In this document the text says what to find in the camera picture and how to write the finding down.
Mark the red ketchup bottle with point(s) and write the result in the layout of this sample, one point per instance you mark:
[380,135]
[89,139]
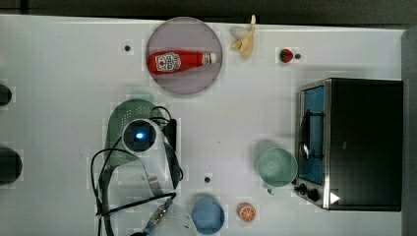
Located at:
[176,61]

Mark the black toaster oven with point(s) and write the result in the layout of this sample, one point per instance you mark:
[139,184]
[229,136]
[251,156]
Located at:
[349,144]

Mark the orange slice toy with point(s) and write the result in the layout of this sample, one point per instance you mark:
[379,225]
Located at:
[246,212]

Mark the grey round plate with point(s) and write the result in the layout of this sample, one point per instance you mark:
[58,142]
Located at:
[185,33]

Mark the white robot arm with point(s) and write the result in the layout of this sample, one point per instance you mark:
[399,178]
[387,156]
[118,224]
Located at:
[137,187]

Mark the black cylinder large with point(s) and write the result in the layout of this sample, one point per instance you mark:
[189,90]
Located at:
[11,166]

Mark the green mug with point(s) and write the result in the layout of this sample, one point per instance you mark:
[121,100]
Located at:
[277,167]

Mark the red strawberry toy near oven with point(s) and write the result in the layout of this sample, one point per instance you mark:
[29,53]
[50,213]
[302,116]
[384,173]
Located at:
[285,55]

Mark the black cylinder small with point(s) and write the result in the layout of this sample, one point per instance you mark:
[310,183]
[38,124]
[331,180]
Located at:
[5,95]

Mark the blue bowl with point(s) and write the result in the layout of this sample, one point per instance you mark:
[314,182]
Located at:
[208,216]

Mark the peeled banana toy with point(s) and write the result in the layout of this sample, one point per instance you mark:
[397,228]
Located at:
[244,39]

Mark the green plastic strainer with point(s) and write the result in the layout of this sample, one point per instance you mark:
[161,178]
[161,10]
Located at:
[124,118]

